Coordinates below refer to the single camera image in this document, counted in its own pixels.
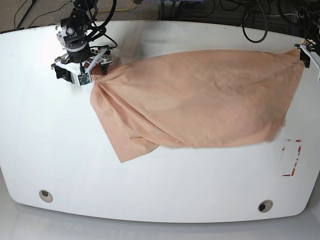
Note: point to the red tape rectangle marker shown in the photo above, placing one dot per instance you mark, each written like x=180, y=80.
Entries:
x=289, y=157

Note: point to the right table grommet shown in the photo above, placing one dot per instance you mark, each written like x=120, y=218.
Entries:
x=265, y=206

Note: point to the left table grommet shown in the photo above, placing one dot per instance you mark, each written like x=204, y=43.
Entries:
x=45, y=196

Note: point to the wrist camera, image-left gripper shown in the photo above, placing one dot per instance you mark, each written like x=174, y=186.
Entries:
x=84, y=79

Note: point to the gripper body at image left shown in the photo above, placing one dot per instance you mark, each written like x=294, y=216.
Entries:
x=84, y=59

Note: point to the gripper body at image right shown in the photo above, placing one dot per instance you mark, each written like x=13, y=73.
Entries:
x=310, y=48

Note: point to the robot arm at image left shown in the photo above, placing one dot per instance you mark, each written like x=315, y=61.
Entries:
x=80, y=27

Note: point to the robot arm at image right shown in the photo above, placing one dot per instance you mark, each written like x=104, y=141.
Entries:
x=309, y=13

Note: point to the table grommet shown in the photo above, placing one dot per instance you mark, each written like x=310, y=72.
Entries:
x=265, y=206
x=45, y=196

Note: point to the peach t-shirt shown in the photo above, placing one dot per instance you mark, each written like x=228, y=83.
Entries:
x=196, y=99

